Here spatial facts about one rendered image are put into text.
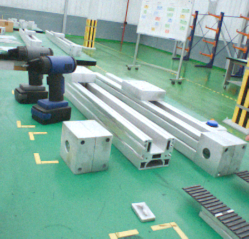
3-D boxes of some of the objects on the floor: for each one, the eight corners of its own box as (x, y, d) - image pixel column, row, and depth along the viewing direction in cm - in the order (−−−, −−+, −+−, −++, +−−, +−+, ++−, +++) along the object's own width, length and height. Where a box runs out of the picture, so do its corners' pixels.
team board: (124, 69, 711) (137, -10, 654) (138, 69, 746) (150, -6, 688) (171, 85, 612) (189, -6, 554) (184, 84, 646) (202, -2, 588)
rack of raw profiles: (171, 58, 1204) (181, 6, 1138) (188, 60, 1242) (198, 10, 1176) (223, 76, 921) (239, 9, 856) (242, 78, 959) (258, 14, 894)
